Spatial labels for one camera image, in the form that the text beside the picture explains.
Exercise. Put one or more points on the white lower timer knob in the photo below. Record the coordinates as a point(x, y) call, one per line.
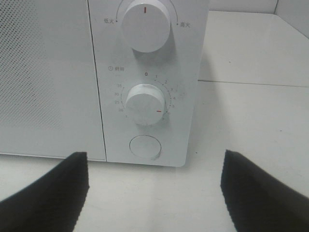
point(145, 103)

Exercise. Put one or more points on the round white door release button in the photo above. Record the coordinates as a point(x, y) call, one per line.
point(145, 146)

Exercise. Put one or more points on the white upper power knob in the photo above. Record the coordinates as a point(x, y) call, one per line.
point(146, 25)

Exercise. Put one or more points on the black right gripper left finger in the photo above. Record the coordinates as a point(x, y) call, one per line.
point(52, 203)

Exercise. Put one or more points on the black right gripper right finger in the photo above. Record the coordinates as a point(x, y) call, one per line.
point(257, 201)

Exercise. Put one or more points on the white microwave oven body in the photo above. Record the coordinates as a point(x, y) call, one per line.
point(174, 69)

